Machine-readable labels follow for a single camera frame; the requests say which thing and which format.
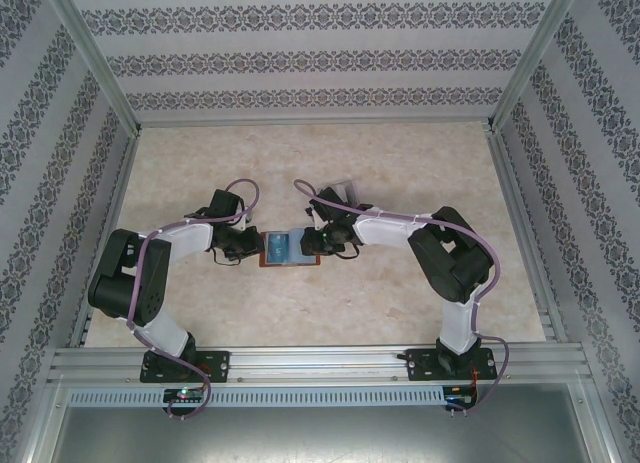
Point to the circuit board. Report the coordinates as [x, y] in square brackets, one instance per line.
[186, 395]
[460, 399]

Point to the brown box base blue insert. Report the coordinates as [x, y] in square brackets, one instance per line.
[292, 263]

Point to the blue credit card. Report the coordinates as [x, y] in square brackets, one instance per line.
[277, 248]

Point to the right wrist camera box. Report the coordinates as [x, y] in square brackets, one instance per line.
[313, 219]

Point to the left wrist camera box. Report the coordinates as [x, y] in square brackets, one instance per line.
[247, 219]

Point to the right circuit board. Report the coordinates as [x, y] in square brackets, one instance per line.
[460, 399]

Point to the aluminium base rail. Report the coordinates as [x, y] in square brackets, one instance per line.
[310, 363]

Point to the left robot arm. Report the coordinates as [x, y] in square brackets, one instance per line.
[150, 308]

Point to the aluminium frame post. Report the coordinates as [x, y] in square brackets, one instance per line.
[532, 53]
[95, 53]

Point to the left circuit board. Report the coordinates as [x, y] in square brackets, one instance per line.
[186, 395]

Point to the aluminium side rail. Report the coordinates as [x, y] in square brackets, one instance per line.
[114, 208]
[510, 183]

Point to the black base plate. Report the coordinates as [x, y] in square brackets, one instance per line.
[420, 365]
[220, 366]

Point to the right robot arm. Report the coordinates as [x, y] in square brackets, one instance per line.
[390, 231]

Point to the grey metal sheet panel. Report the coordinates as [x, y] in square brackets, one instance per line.
[320, 438]

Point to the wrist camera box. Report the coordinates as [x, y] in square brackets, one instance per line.
[247, 219]
[313, 219]

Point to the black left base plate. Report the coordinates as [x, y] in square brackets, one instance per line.
[220, 366]

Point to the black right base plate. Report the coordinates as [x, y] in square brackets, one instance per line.
[420, 365]

